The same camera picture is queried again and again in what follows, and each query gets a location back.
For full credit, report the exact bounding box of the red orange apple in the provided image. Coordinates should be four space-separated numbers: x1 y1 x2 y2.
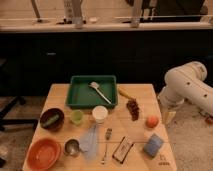
145 116 159 128

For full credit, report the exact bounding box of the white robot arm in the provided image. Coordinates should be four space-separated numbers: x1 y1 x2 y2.
157 61 213 124

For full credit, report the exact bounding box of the white plastic cup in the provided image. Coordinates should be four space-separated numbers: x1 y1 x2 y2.
92 106 108 124

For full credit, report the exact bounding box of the green plastic cup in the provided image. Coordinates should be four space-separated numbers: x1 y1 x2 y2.
70 110 84 125

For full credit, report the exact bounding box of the small metal cup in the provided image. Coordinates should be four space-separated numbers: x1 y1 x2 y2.
64 139 80 157

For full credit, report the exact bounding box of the blue sponge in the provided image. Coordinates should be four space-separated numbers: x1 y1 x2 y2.
143 134 164 158

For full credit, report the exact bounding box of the dark grape bunch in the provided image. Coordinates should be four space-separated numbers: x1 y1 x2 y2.
126 99 139 121

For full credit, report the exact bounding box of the yellow banana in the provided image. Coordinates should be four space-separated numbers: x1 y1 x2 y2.
118 88 133 99

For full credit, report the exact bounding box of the black white box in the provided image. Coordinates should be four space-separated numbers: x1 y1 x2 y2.
112 136 134 164

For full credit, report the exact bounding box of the metal fork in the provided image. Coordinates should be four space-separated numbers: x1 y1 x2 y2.
101 127 113 165

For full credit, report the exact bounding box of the clear plastic bag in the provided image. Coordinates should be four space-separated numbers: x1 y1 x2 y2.
79 124 98 160

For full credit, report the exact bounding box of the green plastic tray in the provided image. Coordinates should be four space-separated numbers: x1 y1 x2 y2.
66 75 118 109

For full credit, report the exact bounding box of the dark brown bowl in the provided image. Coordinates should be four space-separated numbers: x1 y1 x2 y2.
40 108 64 132

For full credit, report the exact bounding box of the green cucumber piece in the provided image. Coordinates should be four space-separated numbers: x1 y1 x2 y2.
42 115 59 128

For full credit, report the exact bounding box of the orange bowl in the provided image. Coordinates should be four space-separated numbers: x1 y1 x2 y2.
27 138 61 171

